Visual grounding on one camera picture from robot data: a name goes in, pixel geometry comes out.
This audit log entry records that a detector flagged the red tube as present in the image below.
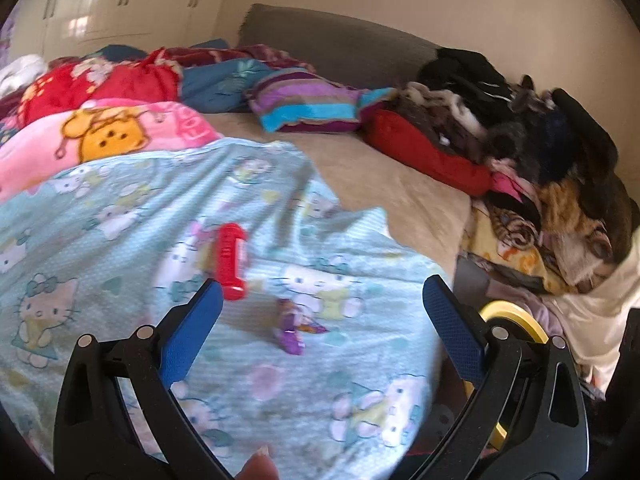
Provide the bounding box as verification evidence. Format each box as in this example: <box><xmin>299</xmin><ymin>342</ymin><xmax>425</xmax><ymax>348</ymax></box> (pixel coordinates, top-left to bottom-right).
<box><xmin>214</xmin><ymin>222</ymin><xmax>249</xmax><ymax>302</ymax></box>

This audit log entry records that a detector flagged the blue leaf-print quilt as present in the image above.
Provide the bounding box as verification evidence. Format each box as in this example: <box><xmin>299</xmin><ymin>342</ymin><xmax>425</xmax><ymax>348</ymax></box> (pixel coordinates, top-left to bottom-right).
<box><xmin>95</xmin><ymin>37</ymin><xmax>273</xmax><ymax>113</ymax></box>

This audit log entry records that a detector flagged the person's left hand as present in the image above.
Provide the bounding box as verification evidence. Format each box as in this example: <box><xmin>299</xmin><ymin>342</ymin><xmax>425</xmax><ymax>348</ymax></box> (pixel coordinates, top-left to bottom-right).
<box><xmin>235</xmin><ymin>444</ymin><xmax>281</xmax><ymax>480</ymax></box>

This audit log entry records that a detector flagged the cream cloth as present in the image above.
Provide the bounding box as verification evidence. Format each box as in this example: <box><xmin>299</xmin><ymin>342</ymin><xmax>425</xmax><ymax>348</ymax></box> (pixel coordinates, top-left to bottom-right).
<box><xmin>545</xmin><ymin>230</ymin><xmax>640</xmax><ymax>396</ymax></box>

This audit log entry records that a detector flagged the yellow cartoon blanket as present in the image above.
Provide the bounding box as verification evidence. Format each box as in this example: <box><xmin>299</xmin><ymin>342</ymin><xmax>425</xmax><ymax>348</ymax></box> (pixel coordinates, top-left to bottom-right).
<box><xmin>460</xmin><ymin>200</ymin><xmax>576</xmax><ymax>296</ymax></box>

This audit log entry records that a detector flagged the maroon blanket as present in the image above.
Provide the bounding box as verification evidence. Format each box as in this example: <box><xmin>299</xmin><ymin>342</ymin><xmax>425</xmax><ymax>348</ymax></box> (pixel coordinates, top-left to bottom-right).
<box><xmin>165</xmin><ymin>44</ymin><xmax>316</xmax><ymax>73</ymax></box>

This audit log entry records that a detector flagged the purple striped pillow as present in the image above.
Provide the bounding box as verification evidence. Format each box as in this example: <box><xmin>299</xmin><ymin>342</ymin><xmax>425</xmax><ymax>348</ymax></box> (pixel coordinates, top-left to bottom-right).
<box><xmin>245</xmin><ymin>67</ymin><xmax>396</xmax><ymax>136</ymax></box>

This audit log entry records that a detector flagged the pile of clothes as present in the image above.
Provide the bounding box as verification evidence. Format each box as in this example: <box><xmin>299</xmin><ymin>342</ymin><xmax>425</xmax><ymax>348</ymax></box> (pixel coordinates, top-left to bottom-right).
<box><xmin>395</xmin><ymin>47</ymin><xmax>633</xmax><ymax>281</ymax></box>

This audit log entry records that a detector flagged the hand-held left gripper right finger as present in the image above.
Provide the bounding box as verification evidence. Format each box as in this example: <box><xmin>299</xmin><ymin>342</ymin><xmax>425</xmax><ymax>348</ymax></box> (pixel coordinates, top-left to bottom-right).
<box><xmin>380</xmin><ymin>275</ymin><xmax>592</xmax><ymax>480</ymax></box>

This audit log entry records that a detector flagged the pink bear blanket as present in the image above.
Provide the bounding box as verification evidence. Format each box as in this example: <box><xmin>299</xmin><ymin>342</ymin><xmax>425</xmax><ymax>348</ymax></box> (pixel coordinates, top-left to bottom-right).
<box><xmin>0</xmin><ymin>100</ymin><xmax>223</xmax><ymax>206</ymax></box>

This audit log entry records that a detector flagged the beige bed sheet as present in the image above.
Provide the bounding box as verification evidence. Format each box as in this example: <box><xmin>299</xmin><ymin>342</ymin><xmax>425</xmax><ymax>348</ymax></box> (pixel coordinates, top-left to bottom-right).
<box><xmin>200</xmin><ymin>110</ymin><xmax>473</xmax><ymax>291</ymax></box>

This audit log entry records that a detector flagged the yellow plastic bin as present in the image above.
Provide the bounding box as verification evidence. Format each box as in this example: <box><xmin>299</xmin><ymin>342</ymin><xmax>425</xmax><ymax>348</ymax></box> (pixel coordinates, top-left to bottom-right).
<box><xmin>462</xmin><ymin>300</ymin><xmax>551</xmax><ymax>453</ymax></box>

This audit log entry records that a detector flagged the white cloth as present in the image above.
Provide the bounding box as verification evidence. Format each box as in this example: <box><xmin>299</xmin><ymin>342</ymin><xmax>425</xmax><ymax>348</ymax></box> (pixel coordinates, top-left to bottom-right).
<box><xmin>0</xmin><ymin>55</ymin><xmax>48</xmax><ymax>97</ymax></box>

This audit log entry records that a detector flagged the red cushion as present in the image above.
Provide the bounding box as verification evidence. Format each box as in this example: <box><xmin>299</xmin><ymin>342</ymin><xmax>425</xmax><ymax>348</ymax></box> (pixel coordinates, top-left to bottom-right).
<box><xmin>362</xmin><ymin>110</ymin><xmax>493</xmax><ymax>198</ymax></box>

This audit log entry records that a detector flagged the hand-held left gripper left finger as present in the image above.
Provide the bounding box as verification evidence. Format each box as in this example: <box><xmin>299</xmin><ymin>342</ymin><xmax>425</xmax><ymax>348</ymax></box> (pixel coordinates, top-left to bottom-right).
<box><xmin>52</xmin><ymin>277</ymin><xmax>236</xmax><ymax>480</ymax></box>

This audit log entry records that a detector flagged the purple snack wrapper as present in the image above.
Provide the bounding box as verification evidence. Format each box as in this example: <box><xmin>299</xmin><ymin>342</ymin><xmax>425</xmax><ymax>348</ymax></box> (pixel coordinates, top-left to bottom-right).
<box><xmin>272</xmin><ymin>297</ymin><xmax>328</xmax><ymax>357</ymax></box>

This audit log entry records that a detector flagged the cream wardrobe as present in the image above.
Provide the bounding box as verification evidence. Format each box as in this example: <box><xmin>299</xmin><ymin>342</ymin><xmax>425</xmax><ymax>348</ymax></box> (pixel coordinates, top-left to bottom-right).
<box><xmin>10</xmin><ymin>0</ymin><xmax>236</xmax><ymax>61</ymax></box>

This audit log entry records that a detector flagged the grey headboard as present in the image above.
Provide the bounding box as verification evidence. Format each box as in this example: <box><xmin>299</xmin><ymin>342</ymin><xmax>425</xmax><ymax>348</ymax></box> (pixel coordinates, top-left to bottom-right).
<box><xmin>237</xmin><ymin>2</ymin><xmax>443</xmax><ymax>93</ymax></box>

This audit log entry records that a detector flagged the red floral quilt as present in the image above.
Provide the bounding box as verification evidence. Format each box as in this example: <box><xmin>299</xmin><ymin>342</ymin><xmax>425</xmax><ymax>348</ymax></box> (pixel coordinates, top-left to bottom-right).
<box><xmin>20</xmin><ymin>47</ymin><xmax>181</xmax><ymax>126</ymax></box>

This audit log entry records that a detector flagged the light blue cat-print sheet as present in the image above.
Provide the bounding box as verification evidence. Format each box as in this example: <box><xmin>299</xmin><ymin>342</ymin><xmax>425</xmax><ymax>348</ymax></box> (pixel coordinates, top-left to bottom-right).
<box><xmin>0</xmin><ymin>137</ymin><xmax>451</xmax><ymax>480</ymax></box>

